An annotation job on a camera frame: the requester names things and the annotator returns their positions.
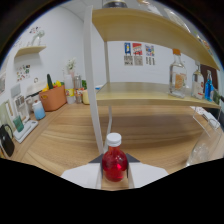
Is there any small red liquid bottle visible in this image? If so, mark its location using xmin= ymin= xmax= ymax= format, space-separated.
xmin=101 ymin=132 xmax=129 ymax=183

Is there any clear bottle orange cap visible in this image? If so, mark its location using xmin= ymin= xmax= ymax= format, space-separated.
xmin=168 ymin=48 xmax=188 ymax=99

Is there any green cup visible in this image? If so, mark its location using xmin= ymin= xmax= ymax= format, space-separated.
xmin=12 ymin=114 xmax=25 ymax=133

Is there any white tray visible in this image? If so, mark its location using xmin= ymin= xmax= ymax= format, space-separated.
xmin=13 ymin=119 xmax=39 ymax=144

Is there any blue white jar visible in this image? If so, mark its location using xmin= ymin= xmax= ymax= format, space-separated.
xmin=32 ymin=100 xmax=47 ymax=121

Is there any orange storage basket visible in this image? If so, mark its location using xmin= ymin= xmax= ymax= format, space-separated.
xmin=38 ymin=84 xmax=68 ymax=113

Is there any black bag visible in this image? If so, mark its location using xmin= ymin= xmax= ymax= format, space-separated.
xmin=0 ymin=124 xmax=15 ymax=158

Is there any white notebook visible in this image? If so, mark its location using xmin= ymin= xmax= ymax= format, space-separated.
xmin=196 ymin=106 xmax=222 ymax=130

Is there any white flower vase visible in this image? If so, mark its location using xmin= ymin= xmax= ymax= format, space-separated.
xmin=66 ymin=58 xmax=77 ymax=79

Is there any black yellow tall can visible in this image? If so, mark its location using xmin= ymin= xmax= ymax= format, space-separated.
xmin=102 ymin=0 xmax=128 ymax=9

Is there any white frame wooden shelf rack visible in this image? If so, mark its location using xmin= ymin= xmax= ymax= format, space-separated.
xmin=83 ymin=4 xmax=222 ymax=158

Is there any multicolour wall poster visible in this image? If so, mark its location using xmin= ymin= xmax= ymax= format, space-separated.
xmin=144 ymin=44 xmax=155 ymax=66

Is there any red wall poster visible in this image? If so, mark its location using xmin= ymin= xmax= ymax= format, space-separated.
xmin=132 ymin=42 xmax=144 ymax=66

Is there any blue wall poster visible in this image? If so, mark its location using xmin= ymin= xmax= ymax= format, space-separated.
xmin=123 ymin=42 xmax=133 ymax=66

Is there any wooden wall shelf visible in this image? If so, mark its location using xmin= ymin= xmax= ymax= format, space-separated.
xmin=14 ymin=45 xmax=47 ymax=58

